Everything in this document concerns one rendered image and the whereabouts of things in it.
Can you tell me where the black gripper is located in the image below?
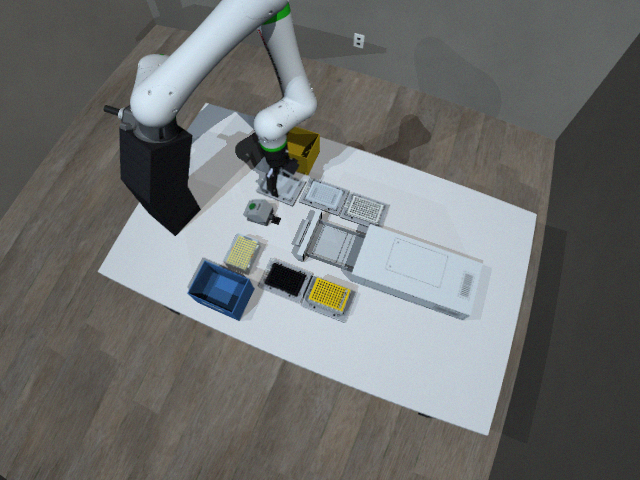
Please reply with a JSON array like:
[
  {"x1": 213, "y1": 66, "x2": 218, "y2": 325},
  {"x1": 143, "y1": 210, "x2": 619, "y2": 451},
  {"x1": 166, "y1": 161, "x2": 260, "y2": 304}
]
[{"x1": 265, "y1": 152, "x2": 290, "y2": 198}]

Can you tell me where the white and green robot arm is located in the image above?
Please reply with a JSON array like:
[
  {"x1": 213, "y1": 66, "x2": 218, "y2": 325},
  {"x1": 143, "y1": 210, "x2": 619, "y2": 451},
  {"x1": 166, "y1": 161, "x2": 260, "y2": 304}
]
[{"x1": 103, "y1": 0, "x2": 317, "y2": 161}]

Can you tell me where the blue waste bin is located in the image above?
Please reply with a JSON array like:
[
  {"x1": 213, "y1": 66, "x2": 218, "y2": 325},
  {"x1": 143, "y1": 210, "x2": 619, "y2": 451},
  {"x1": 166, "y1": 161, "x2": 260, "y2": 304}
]
[{"x1": 187, "y1": 260, "x2": 254, "y2": 321}]

